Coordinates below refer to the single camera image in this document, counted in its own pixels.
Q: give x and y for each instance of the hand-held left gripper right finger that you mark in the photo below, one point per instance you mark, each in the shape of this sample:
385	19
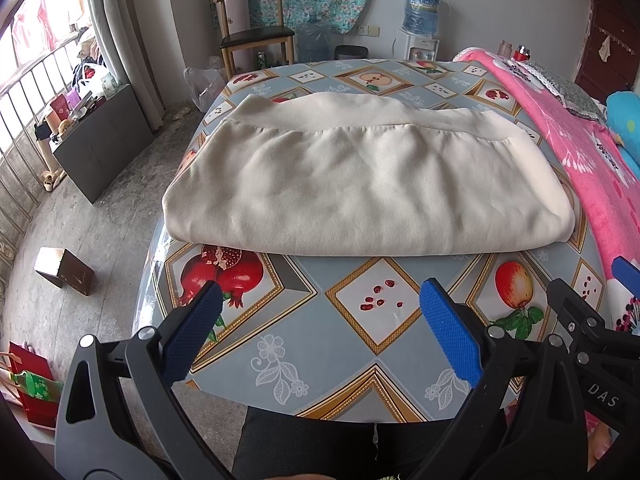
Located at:
450	335

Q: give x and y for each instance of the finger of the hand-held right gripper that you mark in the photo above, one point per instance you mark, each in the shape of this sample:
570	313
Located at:
580	320
629	277

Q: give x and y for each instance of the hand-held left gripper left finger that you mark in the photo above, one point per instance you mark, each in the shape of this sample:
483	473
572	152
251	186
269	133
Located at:
192	330

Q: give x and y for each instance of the cream jacket with black trim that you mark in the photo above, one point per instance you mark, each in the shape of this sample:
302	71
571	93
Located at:
350	185

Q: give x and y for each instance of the pink floral blanket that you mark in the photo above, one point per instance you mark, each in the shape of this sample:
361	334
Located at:
590	170

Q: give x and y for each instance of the fruit print tablecloth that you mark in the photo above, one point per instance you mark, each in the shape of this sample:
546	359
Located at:
310	280

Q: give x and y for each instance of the brown cardboard box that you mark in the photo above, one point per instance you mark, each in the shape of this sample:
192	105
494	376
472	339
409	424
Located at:
70	272

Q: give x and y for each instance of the green packet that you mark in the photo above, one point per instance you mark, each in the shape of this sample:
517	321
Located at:
40	385

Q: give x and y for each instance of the red gift bag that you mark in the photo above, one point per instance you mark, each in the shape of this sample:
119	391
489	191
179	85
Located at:
35	410

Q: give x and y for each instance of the grey lace pillow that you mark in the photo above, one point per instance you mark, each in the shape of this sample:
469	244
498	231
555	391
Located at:
565	87

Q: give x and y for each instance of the dark brown door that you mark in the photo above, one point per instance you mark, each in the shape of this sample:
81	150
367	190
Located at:
625	75

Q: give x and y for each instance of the dark grey cabinet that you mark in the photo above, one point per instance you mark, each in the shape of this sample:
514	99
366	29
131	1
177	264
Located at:
105	145

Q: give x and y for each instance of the beige slipper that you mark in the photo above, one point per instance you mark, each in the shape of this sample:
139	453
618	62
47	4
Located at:
52	180

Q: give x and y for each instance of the hanging white rag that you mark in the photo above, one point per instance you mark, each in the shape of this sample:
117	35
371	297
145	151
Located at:
605	49

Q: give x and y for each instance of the clear plastic bag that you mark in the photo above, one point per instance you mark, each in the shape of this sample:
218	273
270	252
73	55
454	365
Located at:
202	85

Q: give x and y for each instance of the red bottle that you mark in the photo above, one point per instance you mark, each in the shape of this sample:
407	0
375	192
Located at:
522	54

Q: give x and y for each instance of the clutter of household things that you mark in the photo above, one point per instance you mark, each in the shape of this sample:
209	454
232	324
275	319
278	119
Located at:
75	100

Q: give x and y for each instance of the pink bottle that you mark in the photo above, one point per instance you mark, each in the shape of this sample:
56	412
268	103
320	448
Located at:
505	50

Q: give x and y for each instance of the green drink can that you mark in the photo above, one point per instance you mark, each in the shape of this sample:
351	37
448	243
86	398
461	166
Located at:
260	60

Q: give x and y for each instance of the white water dispenser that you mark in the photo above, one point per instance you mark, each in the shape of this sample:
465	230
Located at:
417	50

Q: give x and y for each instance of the grey trash bin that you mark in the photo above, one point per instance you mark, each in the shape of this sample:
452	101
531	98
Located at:
351	53

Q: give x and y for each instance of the wooden chair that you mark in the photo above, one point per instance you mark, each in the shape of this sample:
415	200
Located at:
255	37

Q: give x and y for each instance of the metal window railing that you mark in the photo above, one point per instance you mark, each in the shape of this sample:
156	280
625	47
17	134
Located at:
37	70

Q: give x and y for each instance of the grey curtain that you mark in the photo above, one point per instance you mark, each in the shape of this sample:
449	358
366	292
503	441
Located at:
125	35

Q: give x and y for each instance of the empty blue water jug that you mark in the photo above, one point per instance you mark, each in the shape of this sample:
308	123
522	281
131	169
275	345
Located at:
314	40

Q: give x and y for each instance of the white paper roll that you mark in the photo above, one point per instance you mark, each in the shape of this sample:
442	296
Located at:
232	10

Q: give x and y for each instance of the blue water dispenser bottle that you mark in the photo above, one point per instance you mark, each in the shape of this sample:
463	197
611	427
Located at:
422	10

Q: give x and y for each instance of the white wall socket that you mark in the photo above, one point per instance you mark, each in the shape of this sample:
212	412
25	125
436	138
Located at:
368	30

